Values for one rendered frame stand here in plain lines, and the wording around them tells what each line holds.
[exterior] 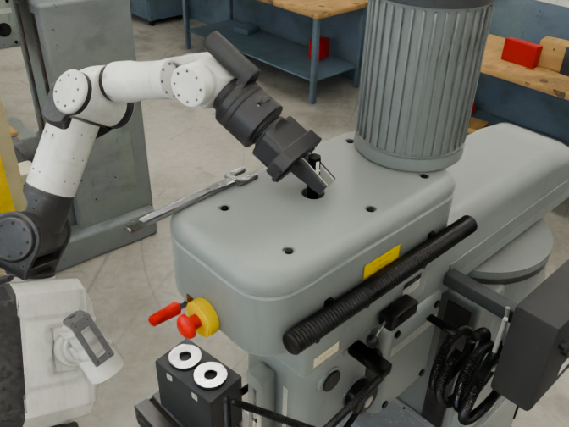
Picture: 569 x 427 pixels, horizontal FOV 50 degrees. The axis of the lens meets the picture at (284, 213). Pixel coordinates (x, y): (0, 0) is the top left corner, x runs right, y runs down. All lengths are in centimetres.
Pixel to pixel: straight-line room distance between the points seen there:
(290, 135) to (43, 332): 57
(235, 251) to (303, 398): 39
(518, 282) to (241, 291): 81
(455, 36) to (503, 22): 458
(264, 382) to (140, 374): 216
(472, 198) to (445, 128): 28
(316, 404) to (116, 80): 68
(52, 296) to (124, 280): 264
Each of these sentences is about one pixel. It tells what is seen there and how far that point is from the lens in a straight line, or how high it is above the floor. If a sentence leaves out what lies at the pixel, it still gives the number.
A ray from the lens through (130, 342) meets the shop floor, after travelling 343.
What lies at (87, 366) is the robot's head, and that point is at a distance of 112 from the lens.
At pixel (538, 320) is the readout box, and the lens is 109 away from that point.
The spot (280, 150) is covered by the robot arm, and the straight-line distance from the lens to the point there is 93.
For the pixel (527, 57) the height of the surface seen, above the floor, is 95.
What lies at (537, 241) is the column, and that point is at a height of 156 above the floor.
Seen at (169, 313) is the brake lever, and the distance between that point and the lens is 104.
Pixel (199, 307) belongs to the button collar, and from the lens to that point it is 92.
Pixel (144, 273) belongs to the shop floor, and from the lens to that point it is 385.
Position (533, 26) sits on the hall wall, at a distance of 545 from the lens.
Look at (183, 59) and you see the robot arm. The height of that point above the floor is 205.
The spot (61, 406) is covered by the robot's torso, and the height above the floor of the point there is 151.
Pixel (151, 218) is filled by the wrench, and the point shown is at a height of 190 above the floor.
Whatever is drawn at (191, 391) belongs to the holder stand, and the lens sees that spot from 169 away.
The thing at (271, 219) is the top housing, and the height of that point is 189.
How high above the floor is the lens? 241
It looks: 34 degrees down
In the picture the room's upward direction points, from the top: 2 degrees clockwise
